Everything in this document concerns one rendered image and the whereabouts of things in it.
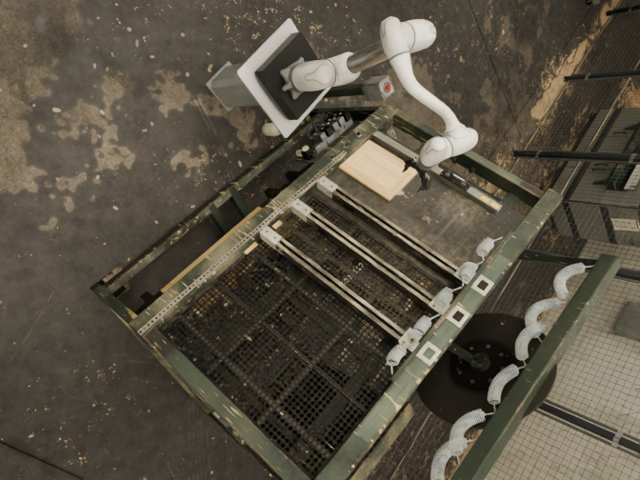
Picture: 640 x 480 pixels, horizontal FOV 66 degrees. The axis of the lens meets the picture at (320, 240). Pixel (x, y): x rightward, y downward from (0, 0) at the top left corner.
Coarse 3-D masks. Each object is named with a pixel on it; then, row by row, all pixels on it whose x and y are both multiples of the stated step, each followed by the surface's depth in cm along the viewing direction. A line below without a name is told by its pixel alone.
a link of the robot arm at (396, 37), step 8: (384, 24) 228; (392, 24) 226; (400, 24) 229; (408, 24) 230; (384, 32) 228; (392, 32) 226; (400, 32) 227; (408, 32) 229; (384, 40) 229; (392, 40) 227; (400, 40) 227; (408, 40) 229; (384, 48) 231; (392, 48) 227; (400, 48) 227; (408, 48) 230; (392, 56) 229
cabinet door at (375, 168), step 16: (368, 144) 328; (352, 160) 321; (368, 160) 321; (384, 160) 321; (400, 160) 321; (352, 176) 315; (368, 176) 314; (384, 176) 314; (400, 176) 314; (384, 192) 307
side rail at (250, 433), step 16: (144, 336) 254; (160, 336) 254; (160, 352) 249; (176, 352) 249; (176, 368) 245; (192, 368) 245; (192, 384) 241; (208, 384) 241; (208, 400) 236; (224, 400) 236; (224, 416) 232; (240, 416) 232; (240, 432) 228; (256, 432) 228; (256, 448) 225; (272, 448) 225; (272, 464) 221; (288, 464) 221
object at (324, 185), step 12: (324, 180) 305; (324, 192) 308; (336, 192) 300; (348, 192) 300; (348, 204) 297; (360, 204) 295; (360, 216) 297; (372, 216) 291; (384, 228) 287; (396, 228) 286; (396, 240) 286; (408, 240) 282; (420, 252) 277; (432, 252) 277; (432, 264) 276; (444, 264) 276; (468, 264) 256; (456, 276) 265; (480, 276) 265
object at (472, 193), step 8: (376, 136) 329; (384, 136) 329; (384, 144) 329; (392, 144) 326; (400, 152) 323; (408, 152) 321; (432, 168) 314; (440, 176) 312; (448, 184) 311; (464, 192) 306; (472, 192) 304; (480, 192) 304; (480, 200) 301; (488, 208) 301
